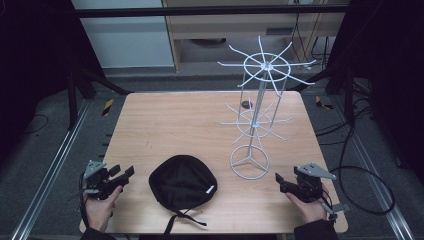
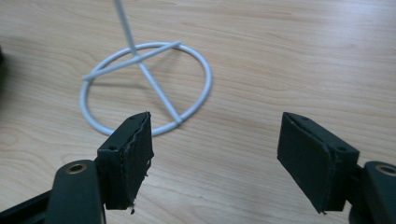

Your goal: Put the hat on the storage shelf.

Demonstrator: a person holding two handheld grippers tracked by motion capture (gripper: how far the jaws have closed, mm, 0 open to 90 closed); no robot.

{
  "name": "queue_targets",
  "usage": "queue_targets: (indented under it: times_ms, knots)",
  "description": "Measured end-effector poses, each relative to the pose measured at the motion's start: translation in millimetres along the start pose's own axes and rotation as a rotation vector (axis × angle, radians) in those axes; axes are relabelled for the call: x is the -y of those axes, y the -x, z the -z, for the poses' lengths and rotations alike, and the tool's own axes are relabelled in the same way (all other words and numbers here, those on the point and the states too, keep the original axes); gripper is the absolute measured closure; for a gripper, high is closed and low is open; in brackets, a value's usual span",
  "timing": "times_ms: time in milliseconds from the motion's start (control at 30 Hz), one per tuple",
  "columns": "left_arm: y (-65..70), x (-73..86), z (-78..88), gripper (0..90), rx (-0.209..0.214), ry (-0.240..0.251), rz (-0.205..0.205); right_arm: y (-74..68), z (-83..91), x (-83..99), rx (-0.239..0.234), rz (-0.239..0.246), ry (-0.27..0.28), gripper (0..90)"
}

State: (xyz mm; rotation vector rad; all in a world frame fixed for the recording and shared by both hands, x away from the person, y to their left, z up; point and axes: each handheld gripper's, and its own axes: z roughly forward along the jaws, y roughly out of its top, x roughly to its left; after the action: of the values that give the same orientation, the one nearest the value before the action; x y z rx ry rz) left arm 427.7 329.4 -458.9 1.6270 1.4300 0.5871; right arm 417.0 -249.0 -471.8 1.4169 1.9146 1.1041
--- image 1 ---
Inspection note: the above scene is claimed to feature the person's left hand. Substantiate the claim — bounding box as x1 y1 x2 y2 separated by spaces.
83 185 124 233

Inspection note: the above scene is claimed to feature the white cabinet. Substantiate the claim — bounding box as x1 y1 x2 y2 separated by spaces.
70 0 176 69

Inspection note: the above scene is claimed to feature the black cap with straps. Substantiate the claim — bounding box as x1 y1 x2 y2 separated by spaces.
148 154 218 236

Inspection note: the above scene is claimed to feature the black metal stand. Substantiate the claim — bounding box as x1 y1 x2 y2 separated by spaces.
64 63 133 131
296 63 359 128

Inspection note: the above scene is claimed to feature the person's left sleeve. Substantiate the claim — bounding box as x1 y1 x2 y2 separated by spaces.
79 227 118 240

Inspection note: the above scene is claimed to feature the black cable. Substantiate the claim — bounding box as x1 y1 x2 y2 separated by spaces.
314 109 396 216

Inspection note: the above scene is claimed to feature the white wire display rack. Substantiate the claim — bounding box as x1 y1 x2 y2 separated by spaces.
217 35 318 181

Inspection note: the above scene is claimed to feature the person's right sleeve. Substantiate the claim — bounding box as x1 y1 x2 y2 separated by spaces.
293 219 340 240

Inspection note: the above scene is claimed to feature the black horizontal bar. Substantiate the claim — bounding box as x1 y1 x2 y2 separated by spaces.
71 4 351 19

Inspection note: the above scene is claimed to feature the person's sleeve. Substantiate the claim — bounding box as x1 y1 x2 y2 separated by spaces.
293 219 340 240
79 227 118 240

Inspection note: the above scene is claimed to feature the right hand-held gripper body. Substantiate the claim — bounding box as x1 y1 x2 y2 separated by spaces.
279 162 352 218

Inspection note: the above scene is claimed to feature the aluminium rail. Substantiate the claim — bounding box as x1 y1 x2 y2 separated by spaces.
9 99 93 240
329 96 416 240

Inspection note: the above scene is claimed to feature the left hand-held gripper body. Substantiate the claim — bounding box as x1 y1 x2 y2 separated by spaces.
77 160 130 201

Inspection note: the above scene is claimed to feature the wooden desk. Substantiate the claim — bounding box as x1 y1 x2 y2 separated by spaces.
162 0 351 73

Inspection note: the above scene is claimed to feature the yellow black striped tape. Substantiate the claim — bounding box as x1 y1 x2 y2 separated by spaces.
101 98 115 117
315 95 334 111

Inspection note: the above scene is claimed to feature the person's right hand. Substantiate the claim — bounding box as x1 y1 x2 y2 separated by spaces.
285 186 331 225

